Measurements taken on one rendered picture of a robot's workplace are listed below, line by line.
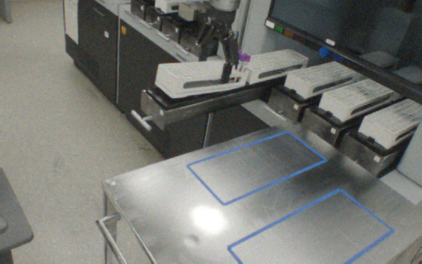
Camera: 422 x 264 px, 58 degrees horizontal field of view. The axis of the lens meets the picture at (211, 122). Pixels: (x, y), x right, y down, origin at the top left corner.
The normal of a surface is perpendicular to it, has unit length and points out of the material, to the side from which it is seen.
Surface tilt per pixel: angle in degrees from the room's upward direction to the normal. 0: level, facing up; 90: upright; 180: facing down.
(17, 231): 0
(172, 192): 0
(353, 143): 90
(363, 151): 90
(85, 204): 0
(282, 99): 90
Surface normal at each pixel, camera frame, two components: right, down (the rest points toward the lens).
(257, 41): -0.78, 0.23
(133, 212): 0.15, -0.83
